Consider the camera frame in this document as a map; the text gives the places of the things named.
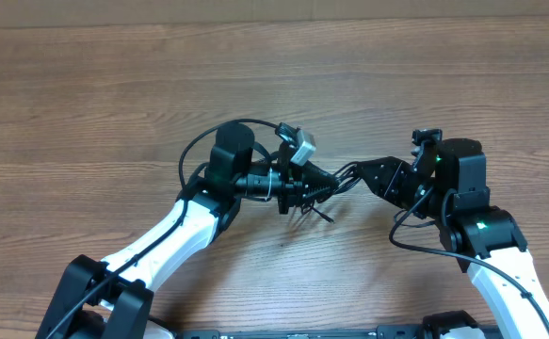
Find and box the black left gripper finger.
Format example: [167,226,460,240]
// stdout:
[302,161,338,186]
[302,183,338,202]

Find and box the black cable silver plug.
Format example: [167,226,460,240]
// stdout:
[316,175,361,203]

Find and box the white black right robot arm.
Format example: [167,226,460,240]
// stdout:
[357,136,549,338]

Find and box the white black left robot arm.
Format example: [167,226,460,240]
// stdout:
[37,119,340,338]

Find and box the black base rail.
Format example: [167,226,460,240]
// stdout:
[174,324,509,339]

